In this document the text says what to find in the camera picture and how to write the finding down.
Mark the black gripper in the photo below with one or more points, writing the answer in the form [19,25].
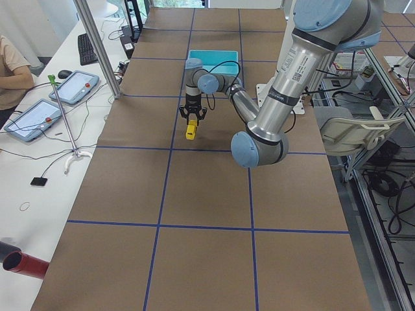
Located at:
[192,103]

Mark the yellow beetle toy car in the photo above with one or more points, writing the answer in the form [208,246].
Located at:
[191,129]

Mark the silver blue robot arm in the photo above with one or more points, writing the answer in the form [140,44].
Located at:
[320,27]

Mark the turquoise plastic bin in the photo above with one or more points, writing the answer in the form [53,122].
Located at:
[220,62]

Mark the brown paper table cover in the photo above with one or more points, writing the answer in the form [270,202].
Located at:
[105,267]

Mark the blue tape line lengthwise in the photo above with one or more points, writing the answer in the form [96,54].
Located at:
[162,194]

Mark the black keyboard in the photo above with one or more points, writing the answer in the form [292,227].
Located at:
[85,50]

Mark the metal rod white stand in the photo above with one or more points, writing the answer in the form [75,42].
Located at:
[76,153]

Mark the far teach pendant tablet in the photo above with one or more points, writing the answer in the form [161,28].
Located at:
[76,86]

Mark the teach pendant tablet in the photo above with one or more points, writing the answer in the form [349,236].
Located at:
[34,121]
[76,86]

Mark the black computer mouse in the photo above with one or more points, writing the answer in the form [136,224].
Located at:
[63,74]

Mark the beige plastic chair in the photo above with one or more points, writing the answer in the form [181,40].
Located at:
[344,135]

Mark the near teach pendant tablet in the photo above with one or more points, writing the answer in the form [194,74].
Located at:
[34,121]

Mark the blue tape line crosswise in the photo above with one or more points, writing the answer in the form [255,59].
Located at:
[221,228]

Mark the small black device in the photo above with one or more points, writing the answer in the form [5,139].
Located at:
[38,181]

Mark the seated person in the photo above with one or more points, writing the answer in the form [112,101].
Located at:
[16,78]

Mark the rubber band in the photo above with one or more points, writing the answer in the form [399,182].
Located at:
[24,206]

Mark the red black tube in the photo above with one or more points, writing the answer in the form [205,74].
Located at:
[14,260]

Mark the aluminium frame post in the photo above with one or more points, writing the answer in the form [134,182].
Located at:
[91,29]

